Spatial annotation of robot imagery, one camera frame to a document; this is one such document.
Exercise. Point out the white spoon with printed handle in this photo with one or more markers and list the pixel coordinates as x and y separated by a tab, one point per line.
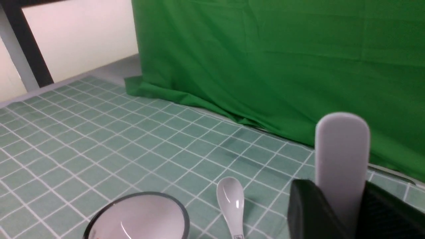
230	198

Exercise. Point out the white bowl black rim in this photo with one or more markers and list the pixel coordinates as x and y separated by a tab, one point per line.
143	215

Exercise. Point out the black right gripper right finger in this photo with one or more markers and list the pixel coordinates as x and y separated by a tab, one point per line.
385	216

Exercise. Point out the black window frame post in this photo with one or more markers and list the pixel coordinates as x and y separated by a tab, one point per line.
13	10

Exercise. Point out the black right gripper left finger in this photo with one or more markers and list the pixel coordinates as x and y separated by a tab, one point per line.
310	215

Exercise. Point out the plain white ceramic spoon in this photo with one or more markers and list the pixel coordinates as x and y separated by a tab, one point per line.
342	149

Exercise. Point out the green checked tablecloth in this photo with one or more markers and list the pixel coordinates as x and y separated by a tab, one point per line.
68	152

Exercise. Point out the green backdrop cloth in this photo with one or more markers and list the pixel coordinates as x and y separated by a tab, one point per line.
281	65

